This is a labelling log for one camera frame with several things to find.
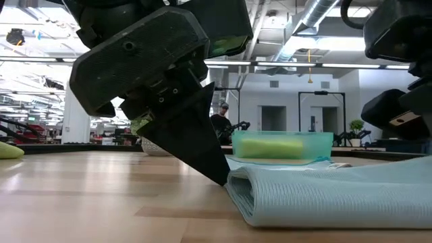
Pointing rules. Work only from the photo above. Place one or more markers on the white square pillar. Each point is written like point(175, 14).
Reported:
point(76, 131)

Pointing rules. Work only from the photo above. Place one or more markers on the artificial green potted plant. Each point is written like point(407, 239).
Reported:
point(155, 148)

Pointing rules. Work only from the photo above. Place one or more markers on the teal translucent plastic basket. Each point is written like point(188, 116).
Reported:
point(319, 143)

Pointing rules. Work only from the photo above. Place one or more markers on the yellow microfiber towel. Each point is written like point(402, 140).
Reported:
point(270, 148)

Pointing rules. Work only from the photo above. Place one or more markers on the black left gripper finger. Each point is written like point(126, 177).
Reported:
point(105, 110)
point(135, 60)

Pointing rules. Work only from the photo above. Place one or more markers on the person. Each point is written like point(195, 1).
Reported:
point(221, 123)

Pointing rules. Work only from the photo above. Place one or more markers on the silver air duct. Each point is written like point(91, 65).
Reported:
point(219, 84)
point(317, 13)

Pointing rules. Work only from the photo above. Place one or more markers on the small background potted plant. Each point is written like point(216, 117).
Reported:
point(356, 130)

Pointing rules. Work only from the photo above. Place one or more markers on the ceiling strip light rail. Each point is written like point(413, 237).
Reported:
point(33, 59)
point(287, 64)

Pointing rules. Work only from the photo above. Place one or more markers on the light blue microfiber towel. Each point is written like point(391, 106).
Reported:
point(337, 199)

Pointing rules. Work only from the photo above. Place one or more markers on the black background robot arm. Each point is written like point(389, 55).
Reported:
point(341, 137)
point(241, 126)

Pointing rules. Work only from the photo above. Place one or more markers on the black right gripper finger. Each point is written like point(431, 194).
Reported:
point(381, 108)

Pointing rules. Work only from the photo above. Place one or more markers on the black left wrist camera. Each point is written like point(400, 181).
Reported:
point(229, 20)

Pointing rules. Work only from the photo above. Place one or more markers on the lime green microfiber towel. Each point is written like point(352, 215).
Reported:
point(10, 151)

